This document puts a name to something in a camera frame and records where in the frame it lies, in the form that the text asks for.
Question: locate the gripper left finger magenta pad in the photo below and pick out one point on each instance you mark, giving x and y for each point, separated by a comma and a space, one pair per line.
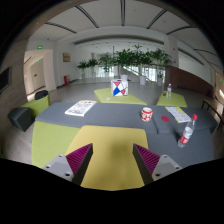
71, 167

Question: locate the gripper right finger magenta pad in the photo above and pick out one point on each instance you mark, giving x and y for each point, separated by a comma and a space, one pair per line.
153, 167

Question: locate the clear water bottle red label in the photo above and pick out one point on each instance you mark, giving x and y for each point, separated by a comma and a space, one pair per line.
188, 131

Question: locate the distant clear water bottle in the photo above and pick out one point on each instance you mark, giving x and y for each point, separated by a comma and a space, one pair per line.
169, 91

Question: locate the red round coaster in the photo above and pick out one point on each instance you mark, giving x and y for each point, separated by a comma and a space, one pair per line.
165, 118

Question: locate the red white patterned mug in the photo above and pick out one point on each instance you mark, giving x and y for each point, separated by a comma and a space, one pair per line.
146, 114

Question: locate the yellow white printed leaflet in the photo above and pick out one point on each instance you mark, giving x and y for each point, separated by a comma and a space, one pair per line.
179, 115

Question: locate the open magazine on table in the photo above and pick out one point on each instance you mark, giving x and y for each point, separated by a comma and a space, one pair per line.
80, 108

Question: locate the dark grey cube stool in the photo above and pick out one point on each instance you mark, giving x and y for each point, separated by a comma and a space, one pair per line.
21, 118

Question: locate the black chair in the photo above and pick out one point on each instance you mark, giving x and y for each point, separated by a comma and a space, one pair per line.
40, 94

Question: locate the red blue white cube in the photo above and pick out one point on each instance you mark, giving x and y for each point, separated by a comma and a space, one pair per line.
119, 87

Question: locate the red fire extinguisher box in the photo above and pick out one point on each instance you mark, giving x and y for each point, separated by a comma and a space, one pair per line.
67, 80

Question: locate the wooden bench right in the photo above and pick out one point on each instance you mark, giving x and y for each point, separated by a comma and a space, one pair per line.
211, 105

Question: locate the potted plant far left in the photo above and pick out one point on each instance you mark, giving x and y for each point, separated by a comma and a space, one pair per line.
82, 66

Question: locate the potted plant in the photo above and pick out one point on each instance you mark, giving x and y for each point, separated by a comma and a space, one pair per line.
160, 60
82, 66
122, 59

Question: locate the potted plant right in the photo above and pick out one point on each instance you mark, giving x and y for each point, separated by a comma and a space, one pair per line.
160, 60

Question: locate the potted plant centre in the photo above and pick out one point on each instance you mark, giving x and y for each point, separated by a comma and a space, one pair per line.
122, 59

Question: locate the framed wall picture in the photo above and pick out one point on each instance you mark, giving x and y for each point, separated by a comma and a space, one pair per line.
66, 57

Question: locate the dark wall screen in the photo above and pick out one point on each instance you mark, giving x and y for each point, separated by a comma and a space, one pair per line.
5, 79

